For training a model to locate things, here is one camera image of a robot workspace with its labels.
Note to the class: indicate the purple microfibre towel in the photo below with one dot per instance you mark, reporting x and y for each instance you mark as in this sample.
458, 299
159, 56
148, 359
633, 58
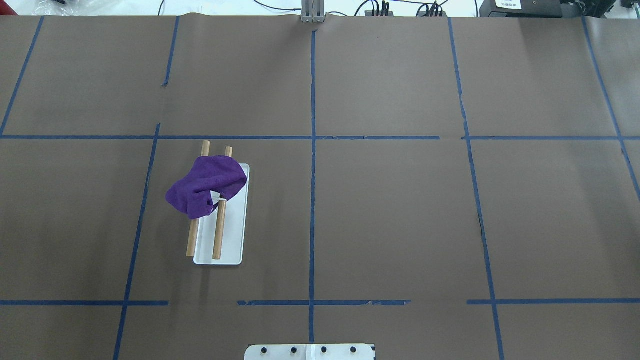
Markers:
191, 195

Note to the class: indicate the white wooden towel rack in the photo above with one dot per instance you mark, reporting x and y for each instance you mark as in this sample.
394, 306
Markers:
218, 239

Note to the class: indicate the black power strip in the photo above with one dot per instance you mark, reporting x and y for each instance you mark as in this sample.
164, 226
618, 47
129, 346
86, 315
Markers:
419, 12

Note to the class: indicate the black equipment box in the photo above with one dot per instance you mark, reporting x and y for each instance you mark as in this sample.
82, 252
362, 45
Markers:
549, 9

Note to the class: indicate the grey aluminium frame post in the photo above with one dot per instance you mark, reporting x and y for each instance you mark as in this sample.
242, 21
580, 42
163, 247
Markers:
313, 11

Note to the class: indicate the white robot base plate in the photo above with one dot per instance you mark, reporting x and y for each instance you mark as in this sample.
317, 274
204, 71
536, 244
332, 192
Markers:
331, 351

